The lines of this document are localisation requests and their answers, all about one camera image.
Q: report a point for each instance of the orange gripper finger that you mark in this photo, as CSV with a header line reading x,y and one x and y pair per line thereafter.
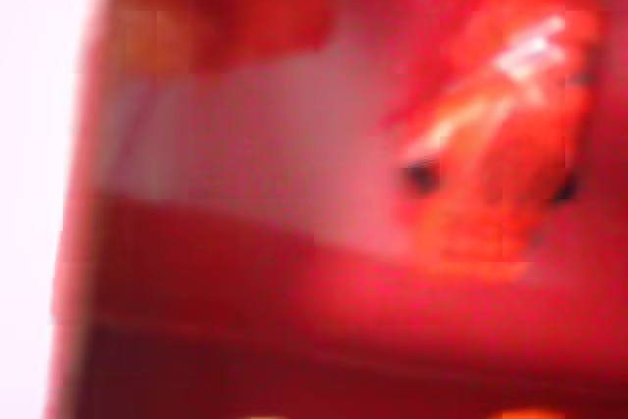
x,y
525,414

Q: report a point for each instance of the small red toy figure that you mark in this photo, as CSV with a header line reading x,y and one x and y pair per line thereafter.
x,y
490,144

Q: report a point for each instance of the dark brown open box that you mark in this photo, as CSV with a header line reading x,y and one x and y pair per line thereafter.
x,y
245,316

